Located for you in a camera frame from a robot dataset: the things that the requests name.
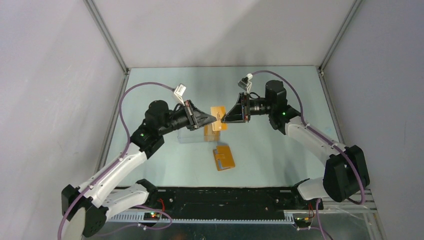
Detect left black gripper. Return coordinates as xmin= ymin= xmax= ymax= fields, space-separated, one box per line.
xmin=158 ymin=100 xmax=216 ymax=136

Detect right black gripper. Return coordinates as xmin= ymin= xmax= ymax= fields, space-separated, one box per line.
xmin=221 ymin=92 xmax=274 ymax=124

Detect tan credit card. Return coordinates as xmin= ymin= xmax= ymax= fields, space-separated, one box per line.
xmin=210 ymin=106 xmax=228 ymax=132
xmin=203 ymin=124 xmax=220 ymax=142

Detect orange card holder wallet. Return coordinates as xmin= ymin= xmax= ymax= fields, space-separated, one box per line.
xmin=212 ymin=145 xmax=236 ymax=171

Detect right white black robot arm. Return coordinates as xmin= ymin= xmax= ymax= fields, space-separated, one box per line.
xmin=221 ymin=80 xmax=370 ymax=209

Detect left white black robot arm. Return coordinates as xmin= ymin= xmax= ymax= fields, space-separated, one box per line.
xmin=58 ymin=100 xmax=217 ymax=240

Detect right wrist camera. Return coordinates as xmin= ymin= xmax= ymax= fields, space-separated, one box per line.
xmin=237 ymin=73 xmax=253 ymax=94

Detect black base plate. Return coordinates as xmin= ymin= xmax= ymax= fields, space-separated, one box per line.
xmin=144 ymin=187 xmax=323 ymax=220

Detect grey slotted cable duct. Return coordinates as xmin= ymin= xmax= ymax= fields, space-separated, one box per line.
xmin=107 ymin=211 xmax=295 ymax=225

